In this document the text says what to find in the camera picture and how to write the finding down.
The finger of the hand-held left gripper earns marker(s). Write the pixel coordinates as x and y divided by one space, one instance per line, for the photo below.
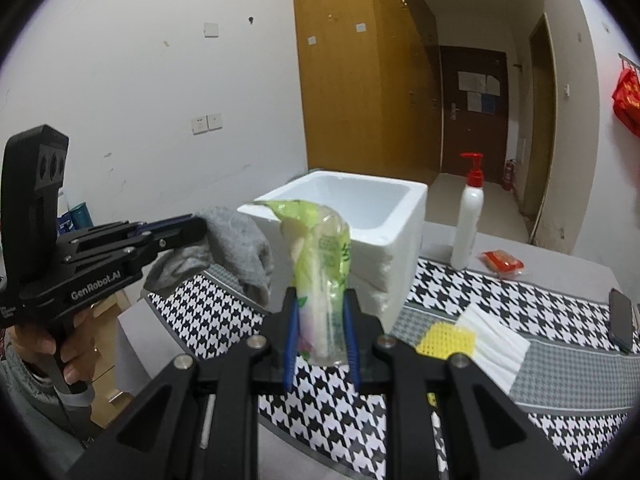
170 221
185 237

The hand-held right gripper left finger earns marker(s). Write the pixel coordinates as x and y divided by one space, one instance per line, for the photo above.
291 340

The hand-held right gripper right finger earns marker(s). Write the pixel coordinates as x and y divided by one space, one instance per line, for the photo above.
352 340

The grey sock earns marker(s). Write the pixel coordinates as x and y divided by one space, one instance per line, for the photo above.
235 245

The clear green plastic packet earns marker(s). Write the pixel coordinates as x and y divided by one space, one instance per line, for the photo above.
325 260

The white foam box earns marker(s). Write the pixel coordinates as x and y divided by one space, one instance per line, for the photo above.
395 240

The person's left forearm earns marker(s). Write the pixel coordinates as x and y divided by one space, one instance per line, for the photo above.
30 420

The person's left hand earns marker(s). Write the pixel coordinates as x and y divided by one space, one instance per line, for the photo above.
80 355

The blue package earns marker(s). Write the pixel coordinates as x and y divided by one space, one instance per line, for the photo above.
77 217

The pleated face mask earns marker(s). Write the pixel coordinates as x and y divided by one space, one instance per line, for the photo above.
492 345

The houndstooth tablecloth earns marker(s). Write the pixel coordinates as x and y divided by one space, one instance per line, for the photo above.
500 300

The white pump bottle red cap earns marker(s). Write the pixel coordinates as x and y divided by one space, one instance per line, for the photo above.
467 225

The red snack packet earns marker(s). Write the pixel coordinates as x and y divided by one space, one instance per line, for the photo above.
502 261

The red fire extinguisher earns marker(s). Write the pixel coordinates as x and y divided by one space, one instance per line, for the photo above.
508 175

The wooden wardrobe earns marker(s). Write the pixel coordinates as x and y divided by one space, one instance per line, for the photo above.
360 85

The dark brown entrance door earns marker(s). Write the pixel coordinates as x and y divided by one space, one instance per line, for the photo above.
475 140

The black smartphone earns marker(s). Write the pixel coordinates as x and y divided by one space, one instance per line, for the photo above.
621 320

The blue door notice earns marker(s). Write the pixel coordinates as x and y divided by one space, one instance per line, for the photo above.
481 102

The white door notice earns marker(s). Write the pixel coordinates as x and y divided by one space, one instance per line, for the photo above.
477 82

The wooden side door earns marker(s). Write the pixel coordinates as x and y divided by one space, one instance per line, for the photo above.
542 125

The red plastic bag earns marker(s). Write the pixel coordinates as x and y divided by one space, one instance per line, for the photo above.
629 102

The white wall socket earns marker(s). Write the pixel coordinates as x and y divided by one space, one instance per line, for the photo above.
200 125

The white wall switch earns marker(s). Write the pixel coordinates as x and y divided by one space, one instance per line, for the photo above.
214 121

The white wall box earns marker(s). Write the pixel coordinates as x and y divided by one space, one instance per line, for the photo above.
211 29

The wall hook rack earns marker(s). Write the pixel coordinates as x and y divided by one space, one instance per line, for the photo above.
629 60

